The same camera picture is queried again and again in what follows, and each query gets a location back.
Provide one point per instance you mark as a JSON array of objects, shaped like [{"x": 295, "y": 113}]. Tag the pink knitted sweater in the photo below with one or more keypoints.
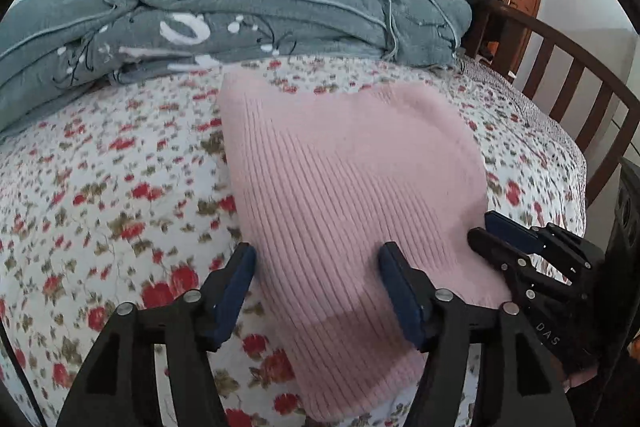
[{"x": 340, "y": 187}]

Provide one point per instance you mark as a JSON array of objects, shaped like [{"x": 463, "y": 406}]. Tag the wooden bed footboard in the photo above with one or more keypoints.
[{"x": 575, "y": 57}]

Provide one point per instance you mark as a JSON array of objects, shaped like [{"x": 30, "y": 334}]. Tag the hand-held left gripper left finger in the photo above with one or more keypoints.
[{"x": 234, "y": 294}]

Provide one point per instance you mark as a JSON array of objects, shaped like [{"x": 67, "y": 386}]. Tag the floral bed sheet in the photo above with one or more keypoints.
[{"x": 100, "y": 187}]

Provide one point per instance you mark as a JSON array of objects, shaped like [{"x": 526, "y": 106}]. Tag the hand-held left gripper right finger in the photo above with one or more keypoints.
[{"x": 400, "y": 299}]

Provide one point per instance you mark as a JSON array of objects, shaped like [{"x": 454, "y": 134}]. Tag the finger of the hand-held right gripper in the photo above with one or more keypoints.
[
  {"x": 510, "y": 229},
  {"x": 492, "y": 248}
]

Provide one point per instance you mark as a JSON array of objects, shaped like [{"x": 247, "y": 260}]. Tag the grey printed blanket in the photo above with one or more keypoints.
[{"x": 250, "y": 17}]

